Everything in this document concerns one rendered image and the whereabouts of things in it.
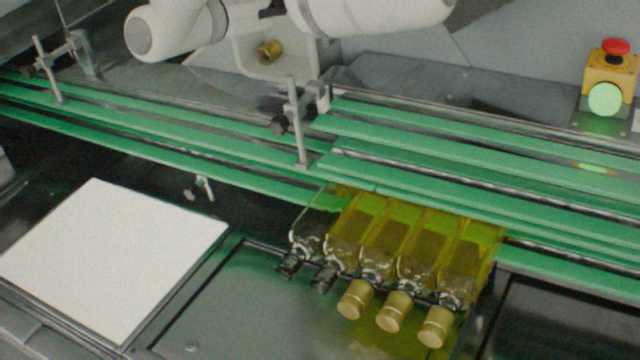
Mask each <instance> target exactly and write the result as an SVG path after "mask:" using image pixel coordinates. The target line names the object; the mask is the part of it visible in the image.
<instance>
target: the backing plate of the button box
mask: <svg viewBox="0 0 640 360"><path fill-rule="evenodd" d="M581 91H582V87H581V89H580V91H579V94H578V96H577V99H576V101H575V103H576V104H575V106H574V109H573V111H572V114H571V116H570V119H569V121H568V126H567V127H568V129H573V130H579V131H584V132H589V133H595V134H600V135H605V136H610V137H615V138H620V139H621V140H625V141H629V138H630V130H631V126H632V122H633V118H634V110H635V106H636V102H637V98H638V97H632V100H631V102H632V104H631V107H630V111H629V115H628V118H627V120H624V119H619V118H618V117H612V116H603V115H599V114H596V113H590V112H584V111H579V108H578V106H579V101H580V96H581V95H582V92H581Z"/></svg>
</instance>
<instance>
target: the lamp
mask: <svg viewBox="0 0 640 360"><path fill-rule="evenodd" d="M622 101H623V96H622V91H621V89H620V87H619V86H618V85H617V84H615V83H613V82H610V81H609V80H602V81H599V82H597V83H595V84H594V85H593V87H592V89H591V91H590V94H589V99H588V104H589V107H590V108H591V110H592V111H593V112H595V113H597V114H599V115H603V116H607V115H611V114H613V113H615V112H616V111H617V112H618V109H619V107H620V105H621V103H622Z"/></svg>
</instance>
